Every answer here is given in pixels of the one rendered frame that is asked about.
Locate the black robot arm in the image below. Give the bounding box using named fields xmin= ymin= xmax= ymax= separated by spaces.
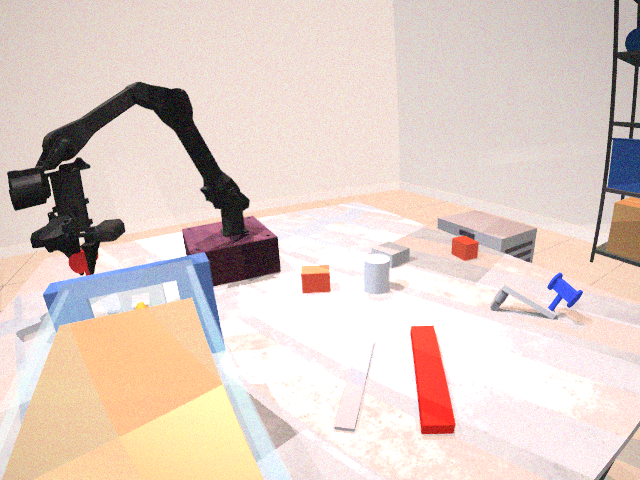
xmin=7 ymin=82 xmax=250 ymax=253

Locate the red flat bar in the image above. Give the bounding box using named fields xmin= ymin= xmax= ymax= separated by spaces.
xmin=410 ymin=325 xmax=456 ymax=434

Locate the white flat bar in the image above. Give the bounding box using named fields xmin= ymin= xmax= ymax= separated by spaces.
xmin=334 ymin=339 xmax=374 ymax=432

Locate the grey cylinder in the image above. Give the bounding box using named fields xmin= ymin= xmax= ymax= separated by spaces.
xmin=363 ymin=254 xmax=390 ymax=295

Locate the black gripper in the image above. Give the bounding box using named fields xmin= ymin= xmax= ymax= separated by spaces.
xmin=30 ymin=194 xmax=126 ymax=275

